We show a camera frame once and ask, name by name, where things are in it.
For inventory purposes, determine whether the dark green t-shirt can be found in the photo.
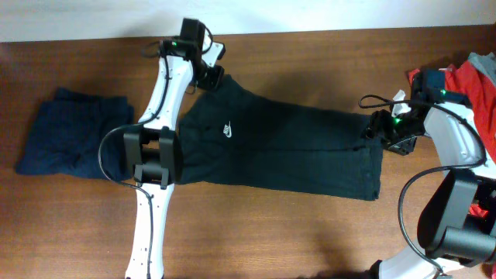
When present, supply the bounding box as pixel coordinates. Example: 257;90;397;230
179;76;383;201

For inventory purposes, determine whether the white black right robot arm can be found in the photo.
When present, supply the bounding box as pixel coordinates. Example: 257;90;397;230
363;70;495;279

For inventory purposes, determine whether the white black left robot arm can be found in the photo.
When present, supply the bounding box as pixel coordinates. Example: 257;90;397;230
123;19;226;279

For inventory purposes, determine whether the red garment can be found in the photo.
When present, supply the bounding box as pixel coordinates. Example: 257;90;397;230
408;60;496;218

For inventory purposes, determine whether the grey garment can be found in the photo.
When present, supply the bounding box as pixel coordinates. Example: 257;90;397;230
468;52;495;87

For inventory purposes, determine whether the folded navy blue garment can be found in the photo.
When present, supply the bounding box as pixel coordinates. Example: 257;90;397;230
15;88;134;181

